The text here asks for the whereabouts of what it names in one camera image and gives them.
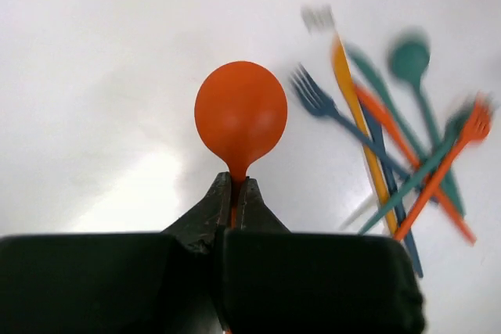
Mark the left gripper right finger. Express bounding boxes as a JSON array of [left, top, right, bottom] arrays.
[[221, 179, 425, 333]]

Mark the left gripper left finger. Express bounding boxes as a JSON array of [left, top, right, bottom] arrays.
[[1, 173, 231, 333]]

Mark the teal plastic fork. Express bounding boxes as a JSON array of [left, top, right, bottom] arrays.
[[359, 106, 474, 241]]

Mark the teal plastic spoon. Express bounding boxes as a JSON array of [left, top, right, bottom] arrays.
[[387, 30, 465, 217]]

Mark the orange plastic fork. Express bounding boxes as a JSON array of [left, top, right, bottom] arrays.
[[394, 94, 495, 241]]

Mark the orange plastic knife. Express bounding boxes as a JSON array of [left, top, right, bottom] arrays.
[[355, 84, 476, 244]]

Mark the teal plastic knife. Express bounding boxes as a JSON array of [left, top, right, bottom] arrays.
[[346, 45, 466, 217]]

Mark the blue plastic knife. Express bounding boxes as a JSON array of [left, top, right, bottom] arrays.
[[360, 103, 424, 278]]

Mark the blue plastic fork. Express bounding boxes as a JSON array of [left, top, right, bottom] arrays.
[[288, 62, 439, 202]]

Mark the orange plastic spoon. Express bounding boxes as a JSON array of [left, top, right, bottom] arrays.
[[194, 61, 287, 226]]

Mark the yellow plastic knife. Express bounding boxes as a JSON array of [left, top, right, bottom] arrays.
[[330, 32, 400, 235]]

